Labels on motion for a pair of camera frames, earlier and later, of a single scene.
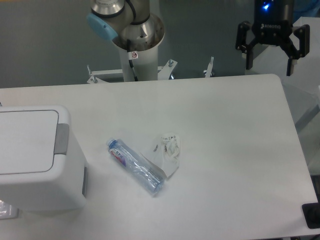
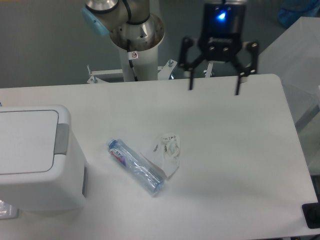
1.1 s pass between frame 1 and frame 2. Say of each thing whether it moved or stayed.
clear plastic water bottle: stayed
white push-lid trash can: stayed
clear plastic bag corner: stayed
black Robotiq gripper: moved
